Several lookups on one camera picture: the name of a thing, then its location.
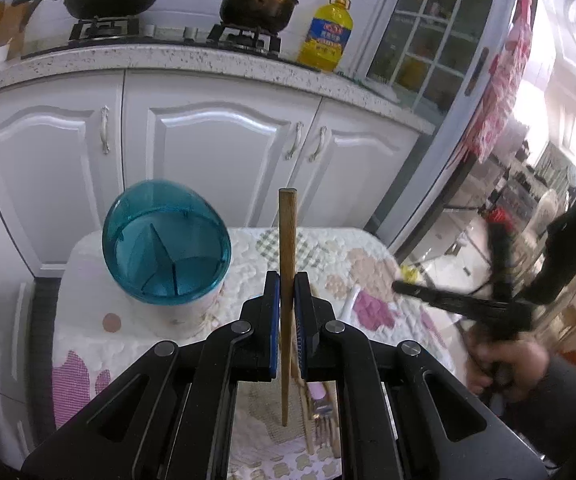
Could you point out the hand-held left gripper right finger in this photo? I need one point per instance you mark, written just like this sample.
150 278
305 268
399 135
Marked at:
301 325

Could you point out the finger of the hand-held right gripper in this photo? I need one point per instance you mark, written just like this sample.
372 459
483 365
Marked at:
458 305
502 265

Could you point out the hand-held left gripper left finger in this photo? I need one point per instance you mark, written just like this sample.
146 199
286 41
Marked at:
274 325

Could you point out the white plastic spoon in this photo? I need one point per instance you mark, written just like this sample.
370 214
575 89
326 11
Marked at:
350 302

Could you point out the wooden chopstick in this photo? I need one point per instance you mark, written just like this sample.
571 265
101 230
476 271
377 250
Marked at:
309 420
287 240

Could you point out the person's right forearm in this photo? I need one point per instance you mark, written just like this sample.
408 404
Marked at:
568 410

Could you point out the person's right hand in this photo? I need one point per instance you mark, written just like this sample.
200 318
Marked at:
523 365

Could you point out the yellow folded paper item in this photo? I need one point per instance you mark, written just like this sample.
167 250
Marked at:
410 274

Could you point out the cluttered storage shelf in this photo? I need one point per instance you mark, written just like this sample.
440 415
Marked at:
543 175

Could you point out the patchwork quilted table cover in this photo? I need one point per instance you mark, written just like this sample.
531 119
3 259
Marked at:
368 260

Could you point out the red floral cloth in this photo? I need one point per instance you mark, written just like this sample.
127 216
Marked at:
503 85

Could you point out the white cabinet door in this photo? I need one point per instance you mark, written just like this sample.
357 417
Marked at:
363 170
43 170
208 160

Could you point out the white glass-paned door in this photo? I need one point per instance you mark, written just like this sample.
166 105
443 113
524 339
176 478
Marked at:
433 35

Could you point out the yellow cooking oil bottle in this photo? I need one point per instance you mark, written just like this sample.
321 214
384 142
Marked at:
325 35

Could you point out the black gas stove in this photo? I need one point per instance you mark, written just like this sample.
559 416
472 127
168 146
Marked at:
168 36

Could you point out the speckled stone countertop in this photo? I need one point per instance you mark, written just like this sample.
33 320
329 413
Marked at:
118 58

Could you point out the dark stockpot with lid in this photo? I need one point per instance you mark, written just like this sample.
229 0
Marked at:
255 7

